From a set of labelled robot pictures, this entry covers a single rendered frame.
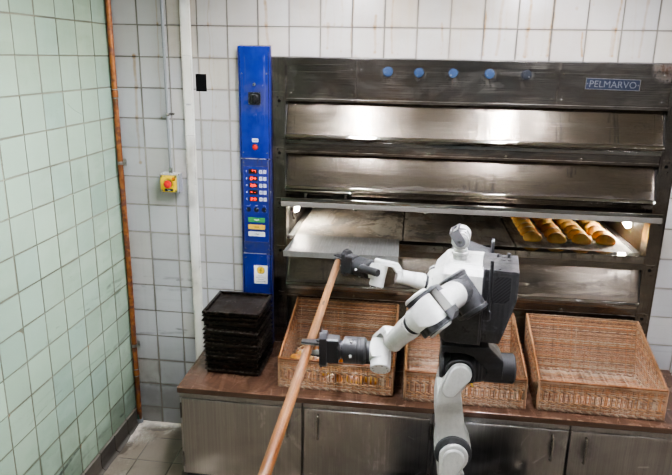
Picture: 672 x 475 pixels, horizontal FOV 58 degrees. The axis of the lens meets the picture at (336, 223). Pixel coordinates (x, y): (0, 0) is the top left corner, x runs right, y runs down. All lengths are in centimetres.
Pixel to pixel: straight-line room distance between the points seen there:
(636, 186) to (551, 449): 130
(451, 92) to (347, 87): 50
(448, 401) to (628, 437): 98
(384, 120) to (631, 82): 115
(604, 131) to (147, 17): 227
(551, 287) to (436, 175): 82
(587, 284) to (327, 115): 156
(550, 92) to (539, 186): 45
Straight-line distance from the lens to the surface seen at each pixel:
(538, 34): 308
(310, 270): 326
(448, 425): 253
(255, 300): 317
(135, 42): 333
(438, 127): 305
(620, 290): 340
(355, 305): 328
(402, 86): 305
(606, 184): 323
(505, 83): 308
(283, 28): 310
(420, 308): 181
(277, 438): 160
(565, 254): 327
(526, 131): 309
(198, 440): 322
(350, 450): 307
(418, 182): 308
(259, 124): 311
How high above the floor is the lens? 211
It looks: 15 degrees down
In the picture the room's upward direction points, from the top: 1 degrees clockwise
